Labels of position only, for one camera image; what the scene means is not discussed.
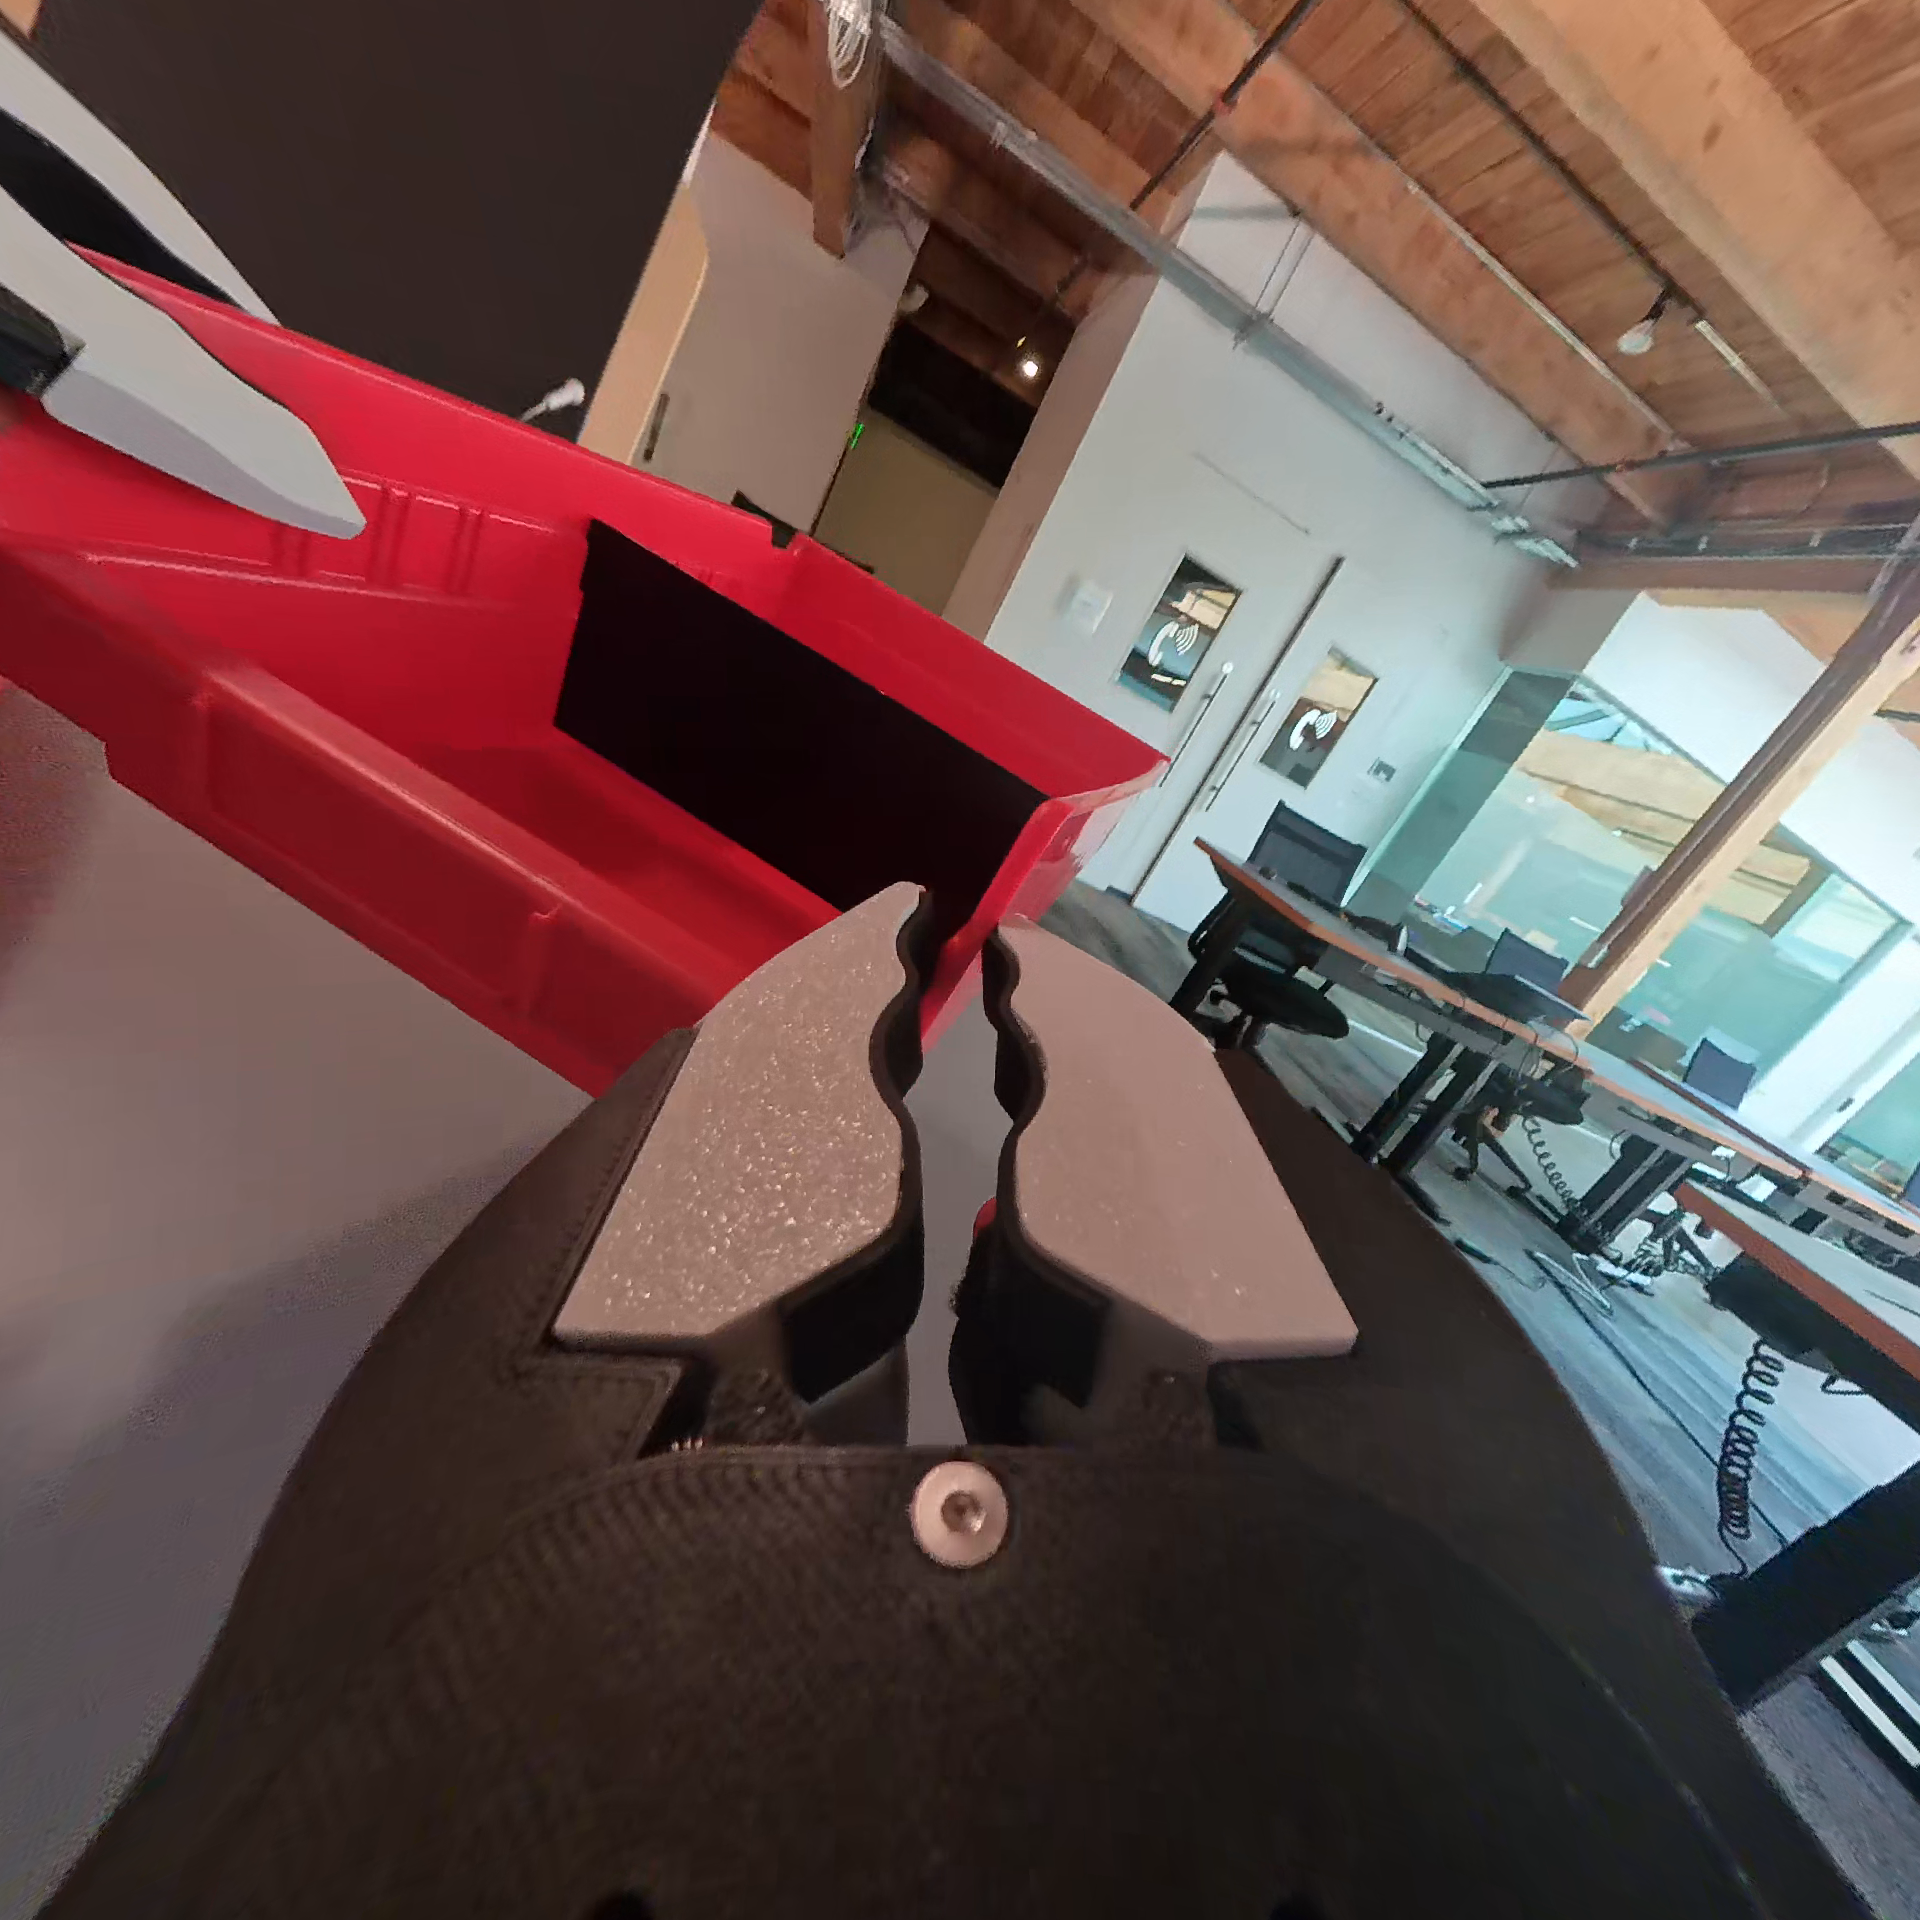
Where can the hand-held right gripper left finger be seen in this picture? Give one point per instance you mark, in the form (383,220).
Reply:
(751,1172)

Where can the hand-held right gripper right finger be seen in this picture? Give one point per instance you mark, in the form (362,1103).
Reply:
(1155,1186)

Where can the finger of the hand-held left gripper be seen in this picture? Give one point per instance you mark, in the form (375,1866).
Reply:
(60,129)
(182,406)

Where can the red plastic storage bin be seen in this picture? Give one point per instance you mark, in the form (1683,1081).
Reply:
(375,781)

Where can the black office chair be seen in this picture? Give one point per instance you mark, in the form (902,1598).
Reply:
(1522,967)
(1275,961)

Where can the black display panel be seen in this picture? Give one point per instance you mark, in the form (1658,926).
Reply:
(422,182)

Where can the wooden top office desk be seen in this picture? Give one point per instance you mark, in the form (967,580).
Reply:
(1441,979)
(1846,1291)
(1724,1118)

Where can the black bin divider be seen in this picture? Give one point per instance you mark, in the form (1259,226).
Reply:
(780,734)

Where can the dark door window panel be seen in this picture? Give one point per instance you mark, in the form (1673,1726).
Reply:
(1180,639)
(1319,722)

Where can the white door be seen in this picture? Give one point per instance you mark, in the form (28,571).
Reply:
(1348,617)

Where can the ceiling track spotlight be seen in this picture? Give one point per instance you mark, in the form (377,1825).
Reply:
(1641,327)

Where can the wooden support post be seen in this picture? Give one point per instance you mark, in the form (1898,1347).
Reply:
(1756,781)

